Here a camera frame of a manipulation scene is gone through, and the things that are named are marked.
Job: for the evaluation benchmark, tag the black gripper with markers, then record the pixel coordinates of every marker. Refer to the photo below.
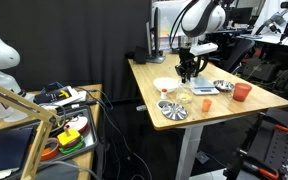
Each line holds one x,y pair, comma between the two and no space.
193,60

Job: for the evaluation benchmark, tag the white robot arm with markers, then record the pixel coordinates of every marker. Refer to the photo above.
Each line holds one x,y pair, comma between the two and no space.
196,18

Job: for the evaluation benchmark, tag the transparent glass jar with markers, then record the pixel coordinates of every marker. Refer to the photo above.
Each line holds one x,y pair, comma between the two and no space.
184,94

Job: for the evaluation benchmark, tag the round steel lid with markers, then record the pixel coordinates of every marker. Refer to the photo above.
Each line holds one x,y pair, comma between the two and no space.
174,111

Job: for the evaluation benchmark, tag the white digital kitchen scale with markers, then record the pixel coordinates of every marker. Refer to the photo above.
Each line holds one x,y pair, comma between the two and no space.
202,86

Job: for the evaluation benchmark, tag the white ceramic bowl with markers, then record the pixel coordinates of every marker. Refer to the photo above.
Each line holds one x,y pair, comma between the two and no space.
170,84

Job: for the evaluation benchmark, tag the small white bottle red cap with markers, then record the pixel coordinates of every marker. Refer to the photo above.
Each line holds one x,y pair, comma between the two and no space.
163,94

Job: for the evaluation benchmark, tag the small orange cup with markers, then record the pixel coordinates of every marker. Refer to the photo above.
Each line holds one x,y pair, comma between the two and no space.
206,104

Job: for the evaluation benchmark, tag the small steel bowl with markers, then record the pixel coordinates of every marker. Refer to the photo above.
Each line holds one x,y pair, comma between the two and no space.
223,86

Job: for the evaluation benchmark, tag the computer monitor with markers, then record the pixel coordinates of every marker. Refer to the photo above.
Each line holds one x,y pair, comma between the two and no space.
155,54

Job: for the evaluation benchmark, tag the black office chair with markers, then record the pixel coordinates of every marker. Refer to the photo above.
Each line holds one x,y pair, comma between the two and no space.
237,54

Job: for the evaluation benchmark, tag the large red plastic cup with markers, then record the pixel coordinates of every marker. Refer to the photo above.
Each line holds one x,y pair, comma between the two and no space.
241,91

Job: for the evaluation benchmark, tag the yellow stacking toy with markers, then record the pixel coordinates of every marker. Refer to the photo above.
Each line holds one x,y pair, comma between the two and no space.
69,137

